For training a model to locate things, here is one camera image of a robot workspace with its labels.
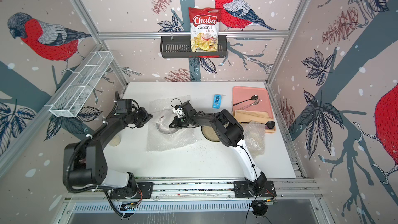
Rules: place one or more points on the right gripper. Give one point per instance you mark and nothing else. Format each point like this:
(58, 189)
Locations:
(174, 122)

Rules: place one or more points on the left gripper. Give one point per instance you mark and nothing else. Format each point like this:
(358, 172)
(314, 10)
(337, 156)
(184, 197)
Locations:
(146, 116)

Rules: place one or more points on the cream dinner plate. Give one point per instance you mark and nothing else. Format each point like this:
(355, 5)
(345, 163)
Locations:
(210, 134)

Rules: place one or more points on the dark rimmed plate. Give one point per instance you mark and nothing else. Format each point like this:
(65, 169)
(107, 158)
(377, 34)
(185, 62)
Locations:
(163, 124)

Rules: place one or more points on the bubble wrap sheet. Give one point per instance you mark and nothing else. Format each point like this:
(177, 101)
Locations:
(160, 136)
(254, 133)

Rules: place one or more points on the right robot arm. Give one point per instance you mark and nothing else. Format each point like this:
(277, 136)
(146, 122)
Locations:
(231, 134)

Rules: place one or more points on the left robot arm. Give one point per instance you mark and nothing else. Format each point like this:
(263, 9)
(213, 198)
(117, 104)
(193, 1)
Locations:
(85, 167)

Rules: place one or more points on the blue tape dispenser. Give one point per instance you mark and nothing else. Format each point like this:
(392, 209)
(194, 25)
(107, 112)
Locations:
(217, 101)

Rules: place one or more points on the wooden cutting board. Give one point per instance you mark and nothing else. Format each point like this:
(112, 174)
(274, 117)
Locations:
(246, 117)

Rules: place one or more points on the pink tray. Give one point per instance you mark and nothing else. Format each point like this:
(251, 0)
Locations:
(244, 93)

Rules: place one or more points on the black spoon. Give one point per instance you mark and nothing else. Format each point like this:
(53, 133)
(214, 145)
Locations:
(253, 98)

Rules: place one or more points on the metal fork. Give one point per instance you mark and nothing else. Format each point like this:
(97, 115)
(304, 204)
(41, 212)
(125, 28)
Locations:
(256, 102)

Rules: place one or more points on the black ladle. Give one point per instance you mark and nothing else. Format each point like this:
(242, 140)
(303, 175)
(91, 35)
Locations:
(270, 125)

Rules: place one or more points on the Chuba cassava chips bag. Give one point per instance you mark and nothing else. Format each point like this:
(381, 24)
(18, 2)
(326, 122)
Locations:
(204, 29)

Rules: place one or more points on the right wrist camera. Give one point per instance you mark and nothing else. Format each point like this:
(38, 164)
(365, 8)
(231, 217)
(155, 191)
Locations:
(178, 111)

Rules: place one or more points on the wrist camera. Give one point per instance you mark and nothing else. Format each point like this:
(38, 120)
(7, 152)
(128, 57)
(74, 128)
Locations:
(124, 106)
(178, 111)

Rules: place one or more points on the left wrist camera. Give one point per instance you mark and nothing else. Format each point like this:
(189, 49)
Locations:
(124, 106)

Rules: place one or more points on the white mesh wall basket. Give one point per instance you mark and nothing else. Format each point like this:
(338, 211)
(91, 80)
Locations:
(83, 83)

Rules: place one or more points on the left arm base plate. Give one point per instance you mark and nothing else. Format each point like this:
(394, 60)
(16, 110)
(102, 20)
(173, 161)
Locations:
(144, 189)

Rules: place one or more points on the black wire shelf basket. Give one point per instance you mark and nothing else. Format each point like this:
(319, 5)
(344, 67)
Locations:
(178, 47)

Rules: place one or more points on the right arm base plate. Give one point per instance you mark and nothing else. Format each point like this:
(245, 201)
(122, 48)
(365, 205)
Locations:
(246, 189)

